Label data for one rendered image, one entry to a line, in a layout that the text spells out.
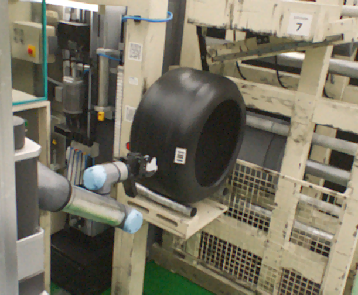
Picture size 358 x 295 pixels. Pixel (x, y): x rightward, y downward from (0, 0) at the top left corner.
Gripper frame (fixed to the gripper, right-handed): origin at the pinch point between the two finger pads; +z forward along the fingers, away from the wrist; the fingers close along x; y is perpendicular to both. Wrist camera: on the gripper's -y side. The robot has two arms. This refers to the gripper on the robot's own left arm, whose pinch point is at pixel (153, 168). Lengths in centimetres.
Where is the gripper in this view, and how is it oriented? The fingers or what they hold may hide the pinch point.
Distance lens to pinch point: 167.2
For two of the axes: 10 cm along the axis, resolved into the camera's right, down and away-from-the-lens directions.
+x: -8.1, -2.8, 5.2
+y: 1.7, -9.5, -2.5
